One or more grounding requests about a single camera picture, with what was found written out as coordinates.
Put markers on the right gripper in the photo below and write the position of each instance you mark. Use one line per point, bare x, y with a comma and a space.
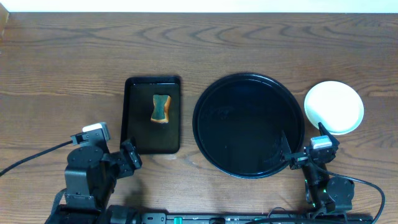
300, 158

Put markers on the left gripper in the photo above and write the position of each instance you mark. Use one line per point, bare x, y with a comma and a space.
130, 156

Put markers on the light blue plate top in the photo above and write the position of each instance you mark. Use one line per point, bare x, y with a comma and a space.
336, 105

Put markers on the orange green sponge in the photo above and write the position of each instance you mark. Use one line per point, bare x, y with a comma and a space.
160, 112

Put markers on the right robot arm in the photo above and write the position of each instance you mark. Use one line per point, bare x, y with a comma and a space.
328, 195

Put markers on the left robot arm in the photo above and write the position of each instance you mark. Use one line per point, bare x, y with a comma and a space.
91, 176

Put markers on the black rectangular tray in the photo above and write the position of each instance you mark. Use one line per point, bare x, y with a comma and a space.
150, 137

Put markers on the black round tray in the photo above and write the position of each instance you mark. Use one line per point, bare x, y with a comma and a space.
237, 124

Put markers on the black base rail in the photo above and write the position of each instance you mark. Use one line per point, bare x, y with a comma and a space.
162, 218

